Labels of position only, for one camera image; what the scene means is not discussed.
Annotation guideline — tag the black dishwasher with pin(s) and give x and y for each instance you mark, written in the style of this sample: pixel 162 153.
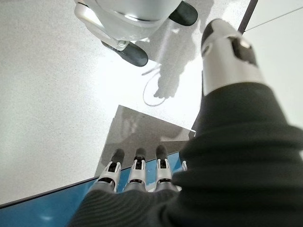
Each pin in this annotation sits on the black dishwasher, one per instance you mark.
pixel 47 208

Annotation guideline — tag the black robot foot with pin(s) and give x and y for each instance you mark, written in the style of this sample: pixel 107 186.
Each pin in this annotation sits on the black robot foot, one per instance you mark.
pixel 184 14
pixel 135 55

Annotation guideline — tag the white cabinet door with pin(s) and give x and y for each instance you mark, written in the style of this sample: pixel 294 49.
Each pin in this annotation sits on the white cabinet door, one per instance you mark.
pixel 279 9
pixel 284 59

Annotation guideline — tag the black right robot foot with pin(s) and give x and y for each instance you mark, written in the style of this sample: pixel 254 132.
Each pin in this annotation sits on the black right robot foot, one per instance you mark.
pixel 135 55

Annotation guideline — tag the black left robot foot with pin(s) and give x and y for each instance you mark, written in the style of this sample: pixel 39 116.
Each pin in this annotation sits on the black left robot foot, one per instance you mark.
pixel 184 14

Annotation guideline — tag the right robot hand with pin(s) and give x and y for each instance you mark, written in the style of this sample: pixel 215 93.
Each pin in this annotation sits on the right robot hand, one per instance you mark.
pixel 225 177

